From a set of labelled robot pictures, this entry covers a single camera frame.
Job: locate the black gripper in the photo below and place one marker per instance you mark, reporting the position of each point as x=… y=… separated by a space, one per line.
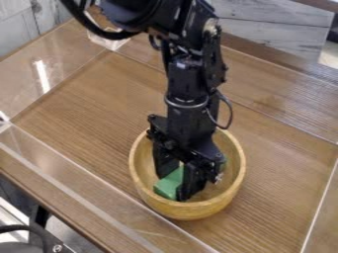
x=181 y=137

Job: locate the green rectangular block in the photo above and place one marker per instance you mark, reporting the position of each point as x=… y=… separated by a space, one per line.
x=165 y=185

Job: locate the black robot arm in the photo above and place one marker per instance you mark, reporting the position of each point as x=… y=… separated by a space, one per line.
x=184 y=32

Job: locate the brown wooden bowl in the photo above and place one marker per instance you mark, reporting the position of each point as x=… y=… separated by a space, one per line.
x=214 y=198

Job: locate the clear acrylic tray wall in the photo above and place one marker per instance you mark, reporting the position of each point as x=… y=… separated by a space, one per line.
x=76 y=101

